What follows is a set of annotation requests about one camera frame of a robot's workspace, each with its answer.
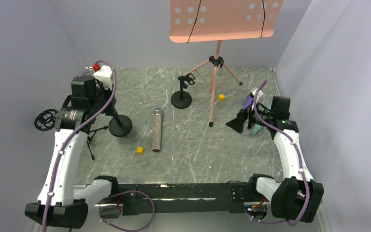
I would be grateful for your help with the yellow cube front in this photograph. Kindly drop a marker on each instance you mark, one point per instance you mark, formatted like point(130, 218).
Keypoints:
point(140, 150)

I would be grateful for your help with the black shock-mount tripod stand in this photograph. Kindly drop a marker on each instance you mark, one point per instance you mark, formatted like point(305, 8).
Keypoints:
point(45, 121)

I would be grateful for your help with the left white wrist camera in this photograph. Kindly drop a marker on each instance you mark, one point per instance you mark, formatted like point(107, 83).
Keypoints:
point(103, 73)

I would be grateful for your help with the glitter silver-head microphone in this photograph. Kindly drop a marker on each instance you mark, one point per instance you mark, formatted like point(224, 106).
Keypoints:
point(157, 130)

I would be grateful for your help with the mint green microphone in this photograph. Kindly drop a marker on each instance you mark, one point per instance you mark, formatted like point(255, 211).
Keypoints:
point(256, 129)

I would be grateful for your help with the pink music stand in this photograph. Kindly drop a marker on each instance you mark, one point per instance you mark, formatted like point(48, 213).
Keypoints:
point(194, 21)

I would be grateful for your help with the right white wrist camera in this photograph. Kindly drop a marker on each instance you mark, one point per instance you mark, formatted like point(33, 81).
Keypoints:
point(255, 92)

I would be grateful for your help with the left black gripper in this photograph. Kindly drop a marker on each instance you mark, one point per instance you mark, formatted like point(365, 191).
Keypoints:
point(109, 107)

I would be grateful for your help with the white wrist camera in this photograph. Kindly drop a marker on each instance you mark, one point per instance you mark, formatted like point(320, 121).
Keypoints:
point(103, 73)
point(255, 92)

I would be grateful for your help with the black round-base mic stand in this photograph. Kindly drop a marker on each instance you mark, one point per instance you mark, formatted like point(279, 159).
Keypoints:
point(120, 125)
point(182, 99)

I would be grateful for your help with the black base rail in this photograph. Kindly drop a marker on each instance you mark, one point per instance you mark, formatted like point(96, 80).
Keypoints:
point(232, 197)

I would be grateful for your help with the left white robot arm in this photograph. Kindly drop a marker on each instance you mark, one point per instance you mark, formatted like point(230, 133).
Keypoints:
point(59, 204)

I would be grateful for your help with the purple microphone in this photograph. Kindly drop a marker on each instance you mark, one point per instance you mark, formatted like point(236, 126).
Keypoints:
point(249, 103)

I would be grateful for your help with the yellow cube near music stand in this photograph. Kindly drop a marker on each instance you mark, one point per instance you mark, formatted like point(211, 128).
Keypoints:
point(221, 97)

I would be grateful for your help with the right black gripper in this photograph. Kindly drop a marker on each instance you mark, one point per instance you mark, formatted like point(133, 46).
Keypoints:
point(245, 118)

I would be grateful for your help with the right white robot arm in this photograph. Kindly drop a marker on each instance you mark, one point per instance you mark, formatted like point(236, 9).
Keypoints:
point(298, 196)

